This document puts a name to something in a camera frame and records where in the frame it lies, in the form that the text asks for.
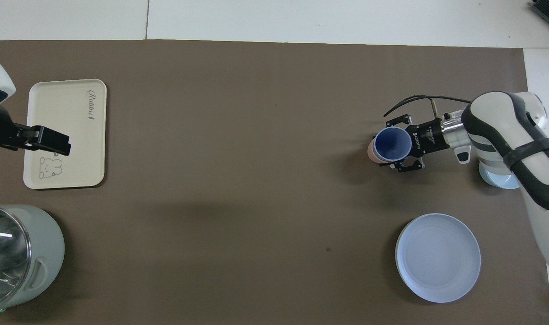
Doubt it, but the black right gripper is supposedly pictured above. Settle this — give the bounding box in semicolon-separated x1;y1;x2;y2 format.
378;113;451;174

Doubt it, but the blue ribbed cup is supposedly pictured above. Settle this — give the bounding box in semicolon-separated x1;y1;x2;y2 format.
374;126;413;163

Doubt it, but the pink cup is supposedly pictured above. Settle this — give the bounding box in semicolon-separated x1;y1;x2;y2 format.
367;138;384;163

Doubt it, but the cream rabbit print tray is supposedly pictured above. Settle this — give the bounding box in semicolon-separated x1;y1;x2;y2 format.
23;79;107;190

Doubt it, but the light blue bowl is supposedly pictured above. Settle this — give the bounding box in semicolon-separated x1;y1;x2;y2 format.
478;160;524;190

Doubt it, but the mint green electric pot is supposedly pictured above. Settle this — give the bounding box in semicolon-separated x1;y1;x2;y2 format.
0;204;66;316

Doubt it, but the light blue plate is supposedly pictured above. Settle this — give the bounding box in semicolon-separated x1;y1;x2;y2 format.
395;213;482;303

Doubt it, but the brown table mat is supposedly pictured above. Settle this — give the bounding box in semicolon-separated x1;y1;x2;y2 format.
0;39;549;325

